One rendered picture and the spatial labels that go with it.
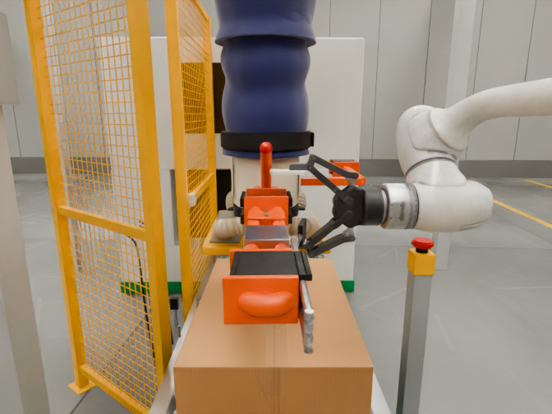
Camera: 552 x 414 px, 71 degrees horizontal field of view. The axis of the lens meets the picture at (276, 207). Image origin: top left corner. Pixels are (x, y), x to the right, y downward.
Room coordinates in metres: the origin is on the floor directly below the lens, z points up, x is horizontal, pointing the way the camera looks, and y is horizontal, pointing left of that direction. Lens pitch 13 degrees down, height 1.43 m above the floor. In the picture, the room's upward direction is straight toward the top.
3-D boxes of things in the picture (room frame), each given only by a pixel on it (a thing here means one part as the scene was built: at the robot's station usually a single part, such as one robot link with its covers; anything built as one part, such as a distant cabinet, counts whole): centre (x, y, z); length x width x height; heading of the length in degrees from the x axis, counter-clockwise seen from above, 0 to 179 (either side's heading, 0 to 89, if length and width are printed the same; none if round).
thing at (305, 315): (0.44, -0.04, 1.26); 0.31 x 0.03 x 0.05; 1
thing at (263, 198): (0.74, 0.02, 1.26); 0.10 x 0.08 x 0.06; 92
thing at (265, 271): (0.39, 0.02, 1.26); 0.08 x 0.07 x 0.05; 2
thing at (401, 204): (0.74, -0.23, 1.26); 0.09 x 0.06 x 0.09; 2
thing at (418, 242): (1.20, -0.48, 1.02); 0.07 x 0.07 x 0.04
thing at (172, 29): (2.38, 0.47, 1.05); 1.17 x 0.10 x 2.10; 1
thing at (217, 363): (0.97, 0.01, 0.75); 0.60 x 0.40 x 0.40; 0
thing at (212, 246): (0.99, 0.12, 1.16); 0.34 x 0.10 x 0.05; 2
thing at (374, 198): (0.73, -0.16, 1.26); 0.09 x 0.07 x 0.08; 92
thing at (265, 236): (0.52, 0.01, 1.25); 0.07 x 0.07 x 0.04; 2
